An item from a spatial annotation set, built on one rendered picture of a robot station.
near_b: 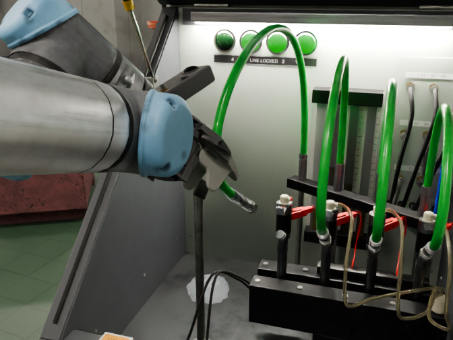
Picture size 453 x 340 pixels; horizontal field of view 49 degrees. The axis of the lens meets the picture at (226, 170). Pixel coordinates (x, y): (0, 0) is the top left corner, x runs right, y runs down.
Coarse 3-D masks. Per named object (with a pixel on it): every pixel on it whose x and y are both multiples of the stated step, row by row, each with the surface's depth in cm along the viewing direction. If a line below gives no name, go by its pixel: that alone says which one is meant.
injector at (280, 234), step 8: (288, 208) 88; (280, 216) 88; (288, 216) 88; (280, 224) 89; (288, 224) 89; (280, 232) 88; (288, 232) 90; (280, 240) 89; (280, 248) 91; (280, 256) 92; (280, 264) 92; (280, 272) 93
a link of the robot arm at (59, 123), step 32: (0, 64) 29; (0, 96) 27; (32, 96) 30; (64, 96) 32; (96, 96) 36; (128, 96) 41; (160, 96) 42; (0, 128) 27; (32, 128) 30; (64, 128) 32; (96, 128) 35; (128, 128) 39; (160, 128) 40; (192, 128) 45; (0, 160) 29; (32, 160) 31; (64, 160) 34; (96, 160) 37; (128, 160) 41; (160, 160) 41
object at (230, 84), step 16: (272, 32) 80; (288, 32) 86; (240, 64) 72; (304, 64) 95; (304, 80) 98; (224, 96) 70; (304, 96) 100; (224, 112) 70; (304, 112) 101; (304, 128) 103; (304, 144) 104; (224, 192) 75
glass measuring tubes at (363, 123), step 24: (312, 96) 105; (360, 96) 102; (312, 120) 110; (336, 120) 106; (360, 120) 107; (312, 144) 112; (336, 144) 108; (360, 144) 108; (312, 168) 113; (360, 168) 110; (360, 192) 110; (312, 216) 115; (312, 240) 116; (336, 240) 114; (360, 240) 113
